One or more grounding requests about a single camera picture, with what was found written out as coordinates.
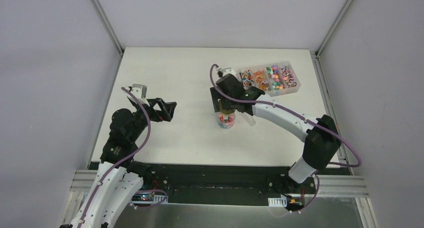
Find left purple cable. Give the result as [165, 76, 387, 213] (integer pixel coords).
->
[77, 86, 168, 228]

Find left white cable duct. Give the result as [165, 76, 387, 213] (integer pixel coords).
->
[131, 192, 168, 205]

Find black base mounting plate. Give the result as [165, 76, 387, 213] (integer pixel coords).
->
[142, 164, 316, 206]

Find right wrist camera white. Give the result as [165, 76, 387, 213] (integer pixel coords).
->
[216, 67, 236, 78]

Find clear plastic scoop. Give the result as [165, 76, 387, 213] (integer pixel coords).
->
[240, 113, 256, 126]

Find candies inside jar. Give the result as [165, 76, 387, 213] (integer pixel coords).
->
[217, 115, 235, 129]

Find white cable duct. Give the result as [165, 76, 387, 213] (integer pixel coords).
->
[131, 192, 168, 205]
[267, 197, 288, 208]

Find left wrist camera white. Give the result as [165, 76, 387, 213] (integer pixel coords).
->
[126, 84, 148, 104]

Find right white cable duct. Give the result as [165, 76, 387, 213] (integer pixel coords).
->
[267, 197, 288, 208]

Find purple cable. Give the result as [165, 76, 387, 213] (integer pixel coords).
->
[77, 86, 168, 228]
[209, 63, 363, 214]

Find clear divided candy box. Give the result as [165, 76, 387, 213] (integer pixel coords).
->
[236, 61, 301, 96]

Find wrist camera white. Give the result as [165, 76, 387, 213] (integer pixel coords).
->
[126, 84, 148, 104]
[216, 67, 236, 78]

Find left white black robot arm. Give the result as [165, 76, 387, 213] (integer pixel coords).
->
[64, 98, 177, 228]

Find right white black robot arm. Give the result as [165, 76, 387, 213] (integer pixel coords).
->
[210, 74, 342, 193]

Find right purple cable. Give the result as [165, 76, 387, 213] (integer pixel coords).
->
[209, 63, 363, 214]

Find clear plastic round jar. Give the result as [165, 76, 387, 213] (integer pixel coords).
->
[217, 112, 236, 129]

